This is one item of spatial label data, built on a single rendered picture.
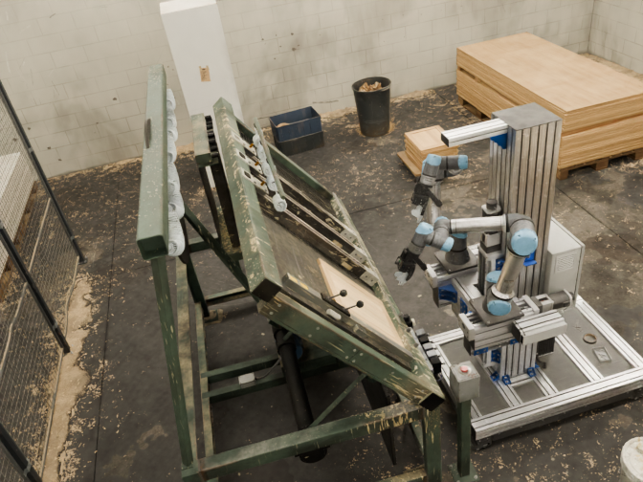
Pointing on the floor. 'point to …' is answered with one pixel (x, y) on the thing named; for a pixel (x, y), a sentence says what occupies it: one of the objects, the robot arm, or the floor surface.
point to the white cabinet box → (201, 58)
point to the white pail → (631, 461)
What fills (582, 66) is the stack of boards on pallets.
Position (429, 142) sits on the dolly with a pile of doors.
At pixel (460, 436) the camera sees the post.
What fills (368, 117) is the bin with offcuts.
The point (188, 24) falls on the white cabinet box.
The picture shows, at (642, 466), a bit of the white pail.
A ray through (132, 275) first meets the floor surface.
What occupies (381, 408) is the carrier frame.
